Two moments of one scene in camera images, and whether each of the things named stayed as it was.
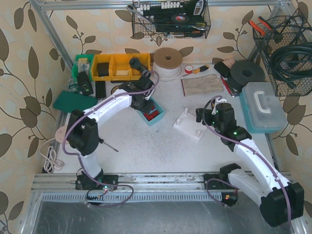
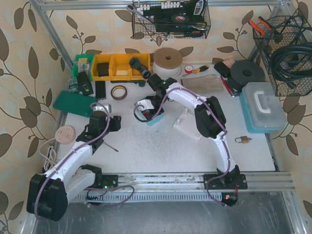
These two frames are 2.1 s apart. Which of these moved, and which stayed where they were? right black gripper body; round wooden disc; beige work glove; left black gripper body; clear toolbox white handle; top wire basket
Moved: left black gripper body; right black gripper body
Stayed: beige work glove; round wooden disc; clear toolbox white handle; top wire basket
